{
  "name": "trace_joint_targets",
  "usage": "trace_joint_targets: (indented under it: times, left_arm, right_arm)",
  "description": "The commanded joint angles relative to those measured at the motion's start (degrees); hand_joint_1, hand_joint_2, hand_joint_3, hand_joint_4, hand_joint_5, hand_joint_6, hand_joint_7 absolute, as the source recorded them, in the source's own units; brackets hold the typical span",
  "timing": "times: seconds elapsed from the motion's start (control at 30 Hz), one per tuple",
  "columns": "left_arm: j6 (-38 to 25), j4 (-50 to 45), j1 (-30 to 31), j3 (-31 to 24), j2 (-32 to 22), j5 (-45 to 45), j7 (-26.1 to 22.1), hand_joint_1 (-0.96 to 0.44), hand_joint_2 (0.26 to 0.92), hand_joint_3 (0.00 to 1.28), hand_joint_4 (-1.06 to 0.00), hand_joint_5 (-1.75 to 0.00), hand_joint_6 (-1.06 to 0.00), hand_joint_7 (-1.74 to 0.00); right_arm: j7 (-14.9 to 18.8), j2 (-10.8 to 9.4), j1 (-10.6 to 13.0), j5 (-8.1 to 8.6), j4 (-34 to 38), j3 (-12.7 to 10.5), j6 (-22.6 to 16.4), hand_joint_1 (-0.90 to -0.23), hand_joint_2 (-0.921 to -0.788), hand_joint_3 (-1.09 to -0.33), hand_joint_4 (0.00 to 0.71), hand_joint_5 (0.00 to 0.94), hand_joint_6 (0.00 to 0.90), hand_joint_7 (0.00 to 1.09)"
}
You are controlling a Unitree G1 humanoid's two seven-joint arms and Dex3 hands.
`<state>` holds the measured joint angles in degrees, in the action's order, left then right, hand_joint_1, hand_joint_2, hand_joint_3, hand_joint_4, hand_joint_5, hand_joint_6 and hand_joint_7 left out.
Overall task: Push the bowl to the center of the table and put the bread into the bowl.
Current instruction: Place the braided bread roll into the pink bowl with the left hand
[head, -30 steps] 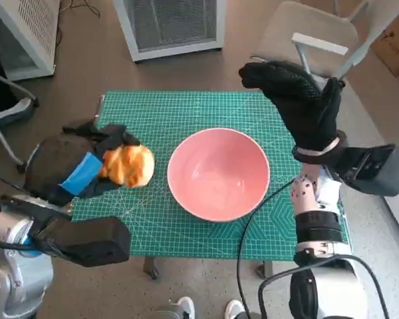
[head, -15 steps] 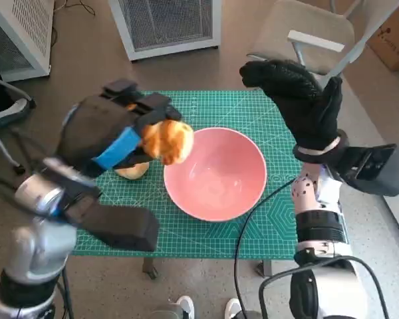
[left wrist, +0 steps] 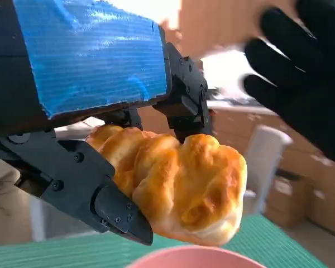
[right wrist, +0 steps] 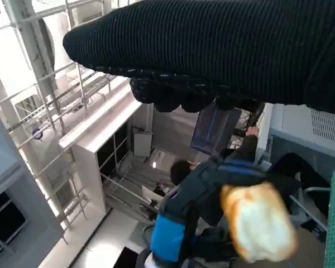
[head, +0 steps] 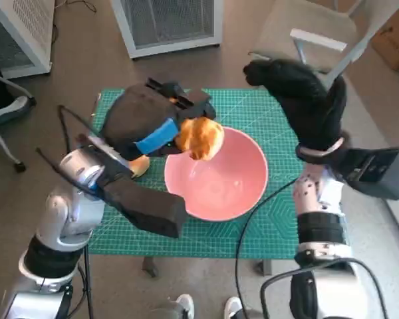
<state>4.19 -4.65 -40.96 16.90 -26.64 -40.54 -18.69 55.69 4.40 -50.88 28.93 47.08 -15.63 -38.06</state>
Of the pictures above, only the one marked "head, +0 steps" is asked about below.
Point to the round bread bun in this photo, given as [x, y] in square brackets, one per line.
[141, 166]

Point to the cardboard box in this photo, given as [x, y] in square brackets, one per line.
[397, 43]

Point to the black gloved right hand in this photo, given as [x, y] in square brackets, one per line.
[312, 109]

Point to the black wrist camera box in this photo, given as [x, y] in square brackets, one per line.
[385, 179]
[146, 206]

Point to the rectangular glazed pastry bread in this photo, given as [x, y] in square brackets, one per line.
[203, 136]

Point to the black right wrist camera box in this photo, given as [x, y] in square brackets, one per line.
[385, 179]

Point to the grey office chair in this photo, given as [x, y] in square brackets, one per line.
[10, 108]

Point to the beige office chair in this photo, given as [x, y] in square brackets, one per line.
[302, 23]

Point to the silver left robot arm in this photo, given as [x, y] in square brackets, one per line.
[70, 212]

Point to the person's foot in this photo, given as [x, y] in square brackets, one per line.
[233, 308]
[184, 305]

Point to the white perforated cabinet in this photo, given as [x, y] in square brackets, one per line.
[173, 23]
[30, 30]

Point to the pink bowl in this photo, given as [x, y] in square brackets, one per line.
[219, 192]

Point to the black left hand blue tape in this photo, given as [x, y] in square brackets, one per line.
[136, 113]

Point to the dark table leg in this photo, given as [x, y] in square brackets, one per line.
[149, 267]
[265, 267]

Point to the green cutting mat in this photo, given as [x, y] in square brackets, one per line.
[219, 239]

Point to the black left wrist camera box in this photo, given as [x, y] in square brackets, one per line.
[146, 206]

